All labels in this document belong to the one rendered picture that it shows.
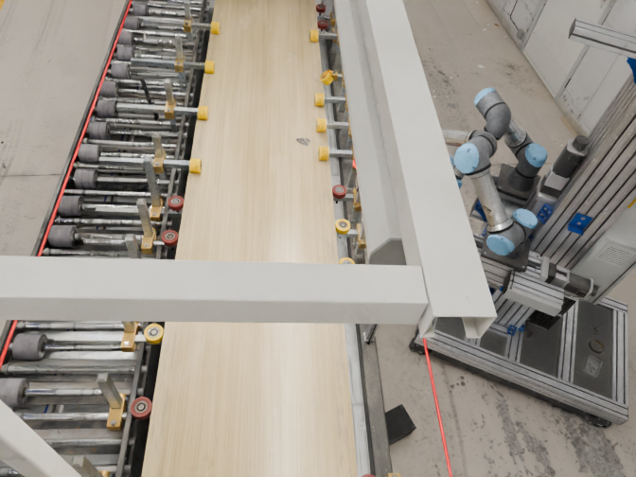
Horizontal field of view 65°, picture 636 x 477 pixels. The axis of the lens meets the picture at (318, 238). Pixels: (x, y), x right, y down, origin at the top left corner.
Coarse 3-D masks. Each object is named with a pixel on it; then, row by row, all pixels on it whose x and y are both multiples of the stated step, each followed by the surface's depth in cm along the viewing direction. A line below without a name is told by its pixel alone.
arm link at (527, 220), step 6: (516, 210) 232; (522, 210) 233; (528, 210) 234; (516, 216) 229; (522, 216) 230; (528, 216) 231; (534, 216) 232; (516, 222) 228; (522, 222) 227; (528, 222) 227; (534, 222) 228; (522, 228) 227; (528, 228) 229; (534, 228) 231; (528, 234) 231
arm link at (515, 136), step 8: (488, 88) 241; (480, 96) 241; (488, 96) 238; (496, 96) 238; (480, 104) 241; (488, 104) 237; (496, 104) 235; (480, 112) 243; (512, 120) 254; (512, 128) 256; (520, 128) 267; (504, 136) 263; (512, 136) 261; (520, 136) 263; (528, 136) 268; (512, 144) 267; (520, 144) 265
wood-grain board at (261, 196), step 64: (256, 0) 396; (256, 64) 343; (320, 64) 351; (256, 128) 303; (192, 192) 265; (256, 192) 270; (320, 192) 276; (192, 256) 240; (256, 256) 245; (320, 256) 249; (192, 384) 202; (256, 384) 205; (320, 384) 208; (192, 448) 188; (256, 448) 190; (320, 448) 193
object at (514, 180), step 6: (516, 168) 271; (510, 174) 275; (516, 174) 271; (522, 174) 268; (510, 180) 275; (516, 180) 272; (522, 180) 270; (528, 180) 269; (534, 180) 271; (516, 186) 273; (522, 186) 271; (528, 186) 274
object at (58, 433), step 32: (192, 32) 387; (128, 96) 333; (160, 96) 336; (128, 128) 316; (160, 128) 317; (64, 224) 264; (96, 224) 266; (32, 320) 228; (32, 384) 211; (64, 384) 212; (96, 384) 214; (128, 384) 215
